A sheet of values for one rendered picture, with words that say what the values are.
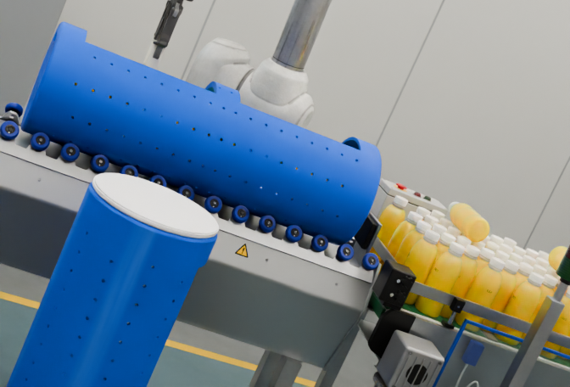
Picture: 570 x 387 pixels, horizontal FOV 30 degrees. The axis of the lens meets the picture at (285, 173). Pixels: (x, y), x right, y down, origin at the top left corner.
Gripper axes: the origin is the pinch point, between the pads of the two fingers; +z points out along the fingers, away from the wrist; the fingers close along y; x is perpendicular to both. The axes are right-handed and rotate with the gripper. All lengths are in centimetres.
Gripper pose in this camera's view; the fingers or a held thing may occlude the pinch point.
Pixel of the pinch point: (153, 57)
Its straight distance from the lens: 270.7
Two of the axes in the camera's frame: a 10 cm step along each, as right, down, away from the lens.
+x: 9.0, 3.4, 2.8
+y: 1.9, 2.9, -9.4
